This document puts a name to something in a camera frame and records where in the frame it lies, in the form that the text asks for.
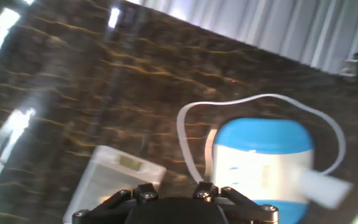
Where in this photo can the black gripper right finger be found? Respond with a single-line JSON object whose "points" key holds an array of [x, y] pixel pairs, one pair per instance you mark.
{"points": [[238, 199]]}

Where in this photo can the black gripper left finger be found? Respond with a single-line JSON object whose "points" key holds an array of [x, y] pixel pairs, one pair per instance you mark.
{"points": [[120, 199]]}

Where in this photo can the blue and white desk lamp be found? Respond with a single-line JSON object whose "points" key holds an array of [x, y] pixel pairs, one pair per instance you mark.
{"points": [[259, 161]]}

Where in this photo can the silver kitchen scale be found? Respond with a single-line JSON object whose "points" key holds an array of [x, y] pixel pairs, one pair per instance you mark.
{"points": [[110, 177]]}

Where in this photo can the black marble pattern mat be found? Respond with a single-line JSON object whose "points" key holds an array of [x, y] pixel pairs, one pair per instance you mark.
{"points": [[104, 93]]}

